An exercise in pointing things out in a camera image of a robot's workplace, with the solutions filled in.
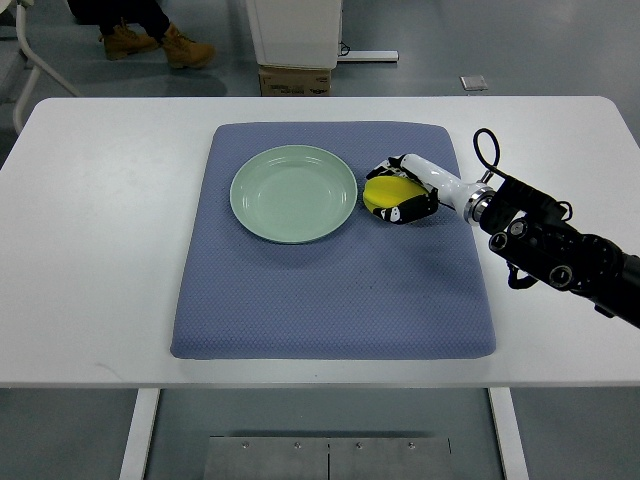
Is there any light green plate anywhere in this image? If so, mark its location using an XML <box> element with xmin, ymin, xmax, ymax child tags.
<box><xmin>229</xmin><ymin>145</ymin><xmax>358</xmax><ymax>244</ymax></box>

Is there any white chair frame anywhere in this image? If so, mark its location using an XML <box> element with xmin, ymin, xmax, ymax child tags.
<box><xmin>1</xmin><ymin>0</ymin><xmax>82</xmax><ymax>135</ymax></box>

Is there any white table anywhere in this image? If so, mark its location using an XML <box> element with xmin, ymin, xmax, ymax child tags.
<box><xmin>1</xmin><ymin>96</ymin><xmax>639</xmax><ymax>479</ymax></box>

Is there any metal base plate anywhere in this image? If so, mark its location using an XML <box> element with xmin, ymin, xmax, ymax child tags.
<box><xmin>203</xmin><ymin>437</ymin><xmax>455</xmax><ymax>479</ymax></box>

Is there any blue textured mat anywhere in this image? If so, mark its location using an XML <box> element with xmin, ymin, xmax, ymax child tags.
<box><xmin>171</xmin><ymin>121</ymin><xmax>496</xmax><ymax>360</ymax></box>

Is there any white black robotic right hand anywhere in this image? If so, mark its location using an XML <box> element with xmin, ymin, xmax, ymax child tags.
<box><xmin>362</xmin><ymin>154</ymin><xmax>495</xmax><ymax>226</ymax></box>

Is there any cardboard box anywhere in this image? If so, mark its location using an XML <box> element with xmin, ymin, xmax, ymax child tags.
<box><xmin>258</xmin><ymin>66</ymin><xmax>331</xmax><ymax>97</ymax></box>

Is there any grey floor outlet plate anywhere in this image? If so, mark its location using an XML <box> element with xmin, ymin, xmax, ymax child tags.
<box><xmin>459</xmin><ymin>75</ymin><xmax>488</xmax><ymax>92</ymax></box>

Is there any white cabinet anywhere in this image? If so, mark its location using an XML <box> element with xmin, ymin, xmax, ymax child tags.
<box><xmin>245</xmin><ymin>0</ymin><xmax>342</xmax><ymax>70</ymax></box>

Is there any tan work boot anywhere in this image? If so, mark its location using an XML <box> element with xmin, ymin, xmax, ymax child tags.
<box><xmin>100</xmin><ymin>19</ymin><xmax>159</xmax><ymax>61</ymax></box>
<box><xmin>160</xmin><ymin>23</ymin><xmax>216</xmax><ymax>69</ymax></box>

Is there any white floor rail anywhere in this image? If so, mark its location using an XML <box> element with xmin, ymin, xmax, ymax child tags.
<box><xmin>337</xmin><ymin>50</ymin><xmax>399</xmax><ymax>63</ymax></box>

